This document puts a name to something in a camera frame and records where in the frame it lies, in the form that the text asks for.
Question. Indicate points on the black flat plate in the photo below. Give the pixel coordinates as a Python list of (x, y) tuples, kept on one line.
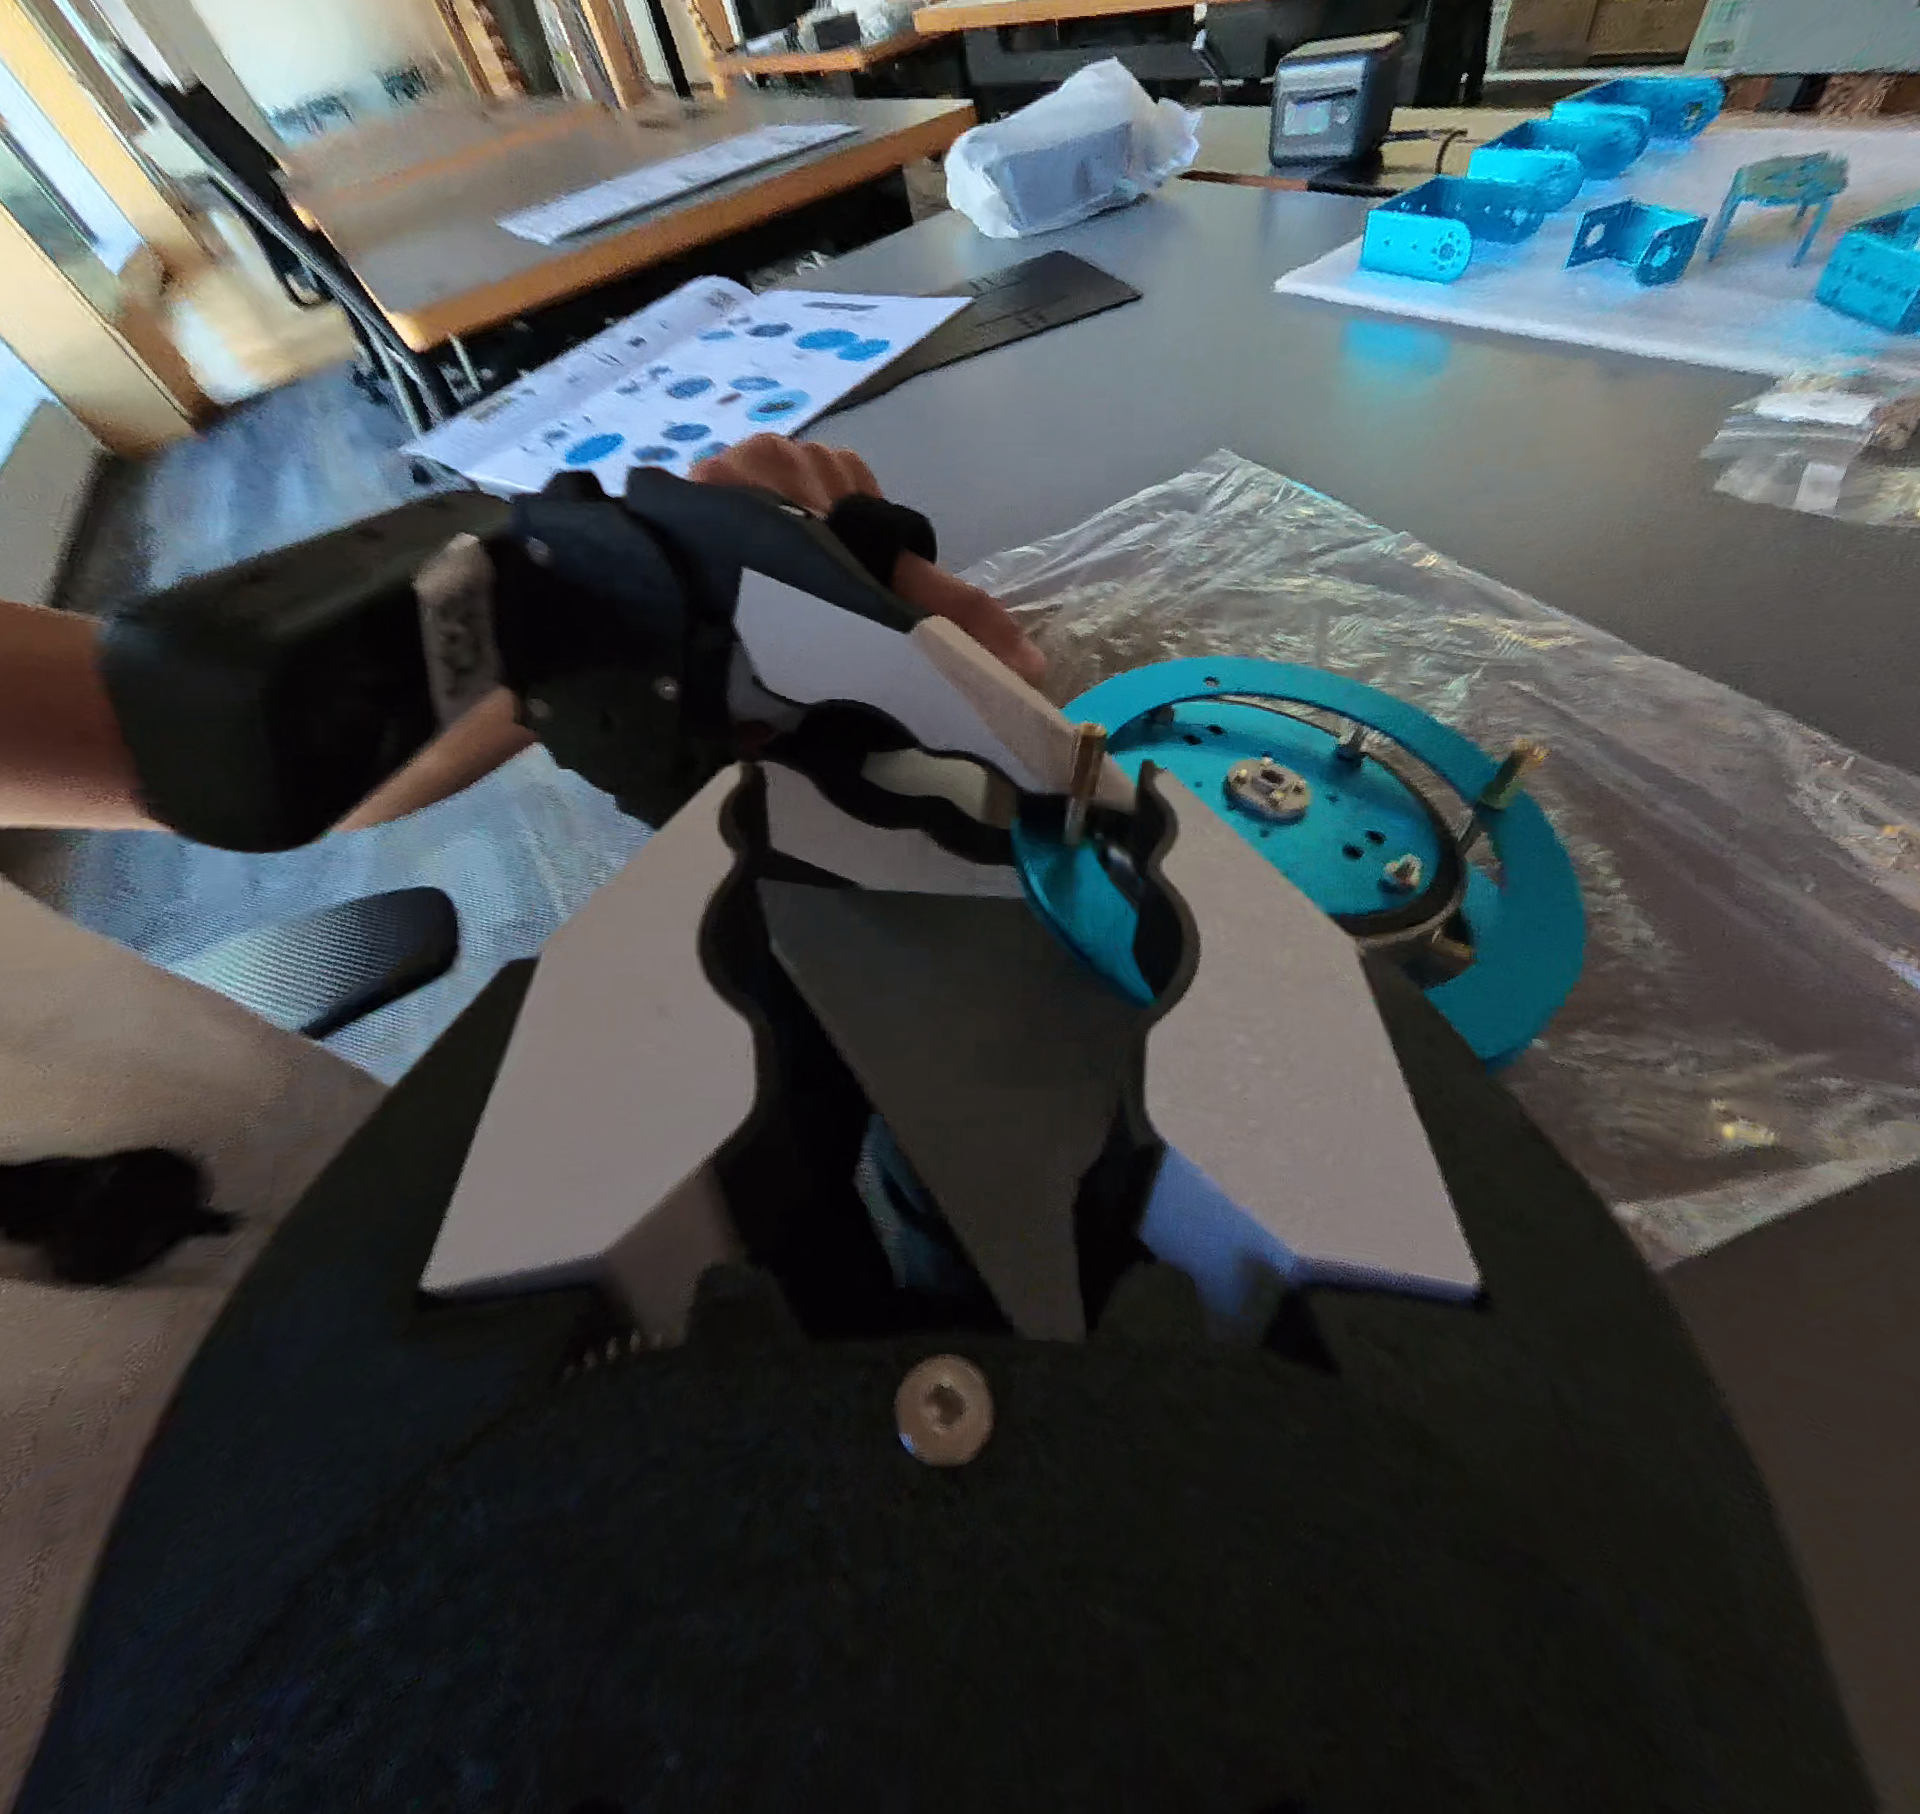
[(1037, 294)]

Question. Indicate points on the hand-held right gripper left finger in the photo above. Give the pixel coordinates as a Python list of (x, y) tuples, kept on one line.
[(604, 1094)]

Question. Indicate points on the dark box with pale label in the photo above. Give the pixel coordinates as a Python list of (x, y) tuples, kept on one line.
[(1338, 105)]

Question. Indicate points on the person's beige shirt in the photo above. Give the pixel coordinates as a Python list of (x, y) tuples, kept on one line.
[(152, 1394)]

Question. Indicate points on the person's left hand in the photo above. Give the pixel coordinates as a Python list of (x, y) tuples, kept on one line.
[(780, 474)]

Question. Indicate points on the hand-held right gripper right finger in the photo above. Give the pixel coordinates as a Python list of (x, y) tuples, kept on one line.
[(1303, 1094)]

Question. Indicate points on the set of blue metal parts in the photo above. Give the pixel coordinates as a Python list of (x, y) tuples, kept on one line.
[(1428, 243)]

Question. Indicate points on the brass standoff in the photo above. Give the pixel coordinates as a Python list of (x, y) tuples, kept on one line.
[(1513, 767), (1088, 767)]

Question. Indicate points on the blue round metal turntable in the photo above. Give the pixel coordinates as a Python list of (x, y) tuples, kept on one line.
[(1531, 929)]

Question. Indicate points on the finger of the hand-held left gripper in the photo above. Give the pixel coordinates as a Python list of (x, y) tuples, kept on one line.
[(853, 657), (902, 859)]

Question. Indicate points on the grey desk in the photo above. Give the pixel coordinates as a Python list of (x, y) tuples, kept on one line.
[(1428, 407)]

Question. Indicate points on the white flat tray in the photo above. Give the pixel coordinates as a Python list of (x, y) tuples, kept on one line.
[(1576, 318)]

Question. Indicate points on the long white paper sheet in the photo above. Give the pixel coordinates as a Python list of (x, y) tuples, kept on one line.
[(678, 184)]

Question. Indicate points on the black office chair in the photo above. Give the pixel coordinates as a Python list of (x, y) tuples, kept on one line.
[(258, 194)]

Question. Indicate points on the pile of clear hardware bags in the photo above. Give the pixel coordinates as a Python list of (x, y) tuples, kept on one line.
[(1812, 440)]

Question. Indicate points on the white wrapped package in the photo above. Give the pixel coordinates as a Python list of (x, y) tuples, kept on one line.
[(1066, 159)]

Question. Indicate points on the printed instruction sheet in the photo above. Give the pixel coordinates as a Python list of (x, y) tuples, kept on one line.
[(755, 369)]

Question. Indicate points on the clear plastic bag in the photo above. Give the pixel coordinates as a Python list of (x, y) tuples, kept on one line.
[(1723, 869)]

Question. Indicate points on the black chair armrest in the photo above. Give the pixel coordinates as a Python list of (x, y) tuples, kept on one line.
[(354, 950)]

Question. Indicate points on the wood-edged side table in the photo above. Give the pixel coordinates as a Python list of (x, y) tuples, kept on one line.
[(493, 254)]

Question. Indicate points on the yellow pillar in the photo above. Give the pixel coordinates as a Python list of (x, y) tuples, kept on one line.
[(93, 347)]

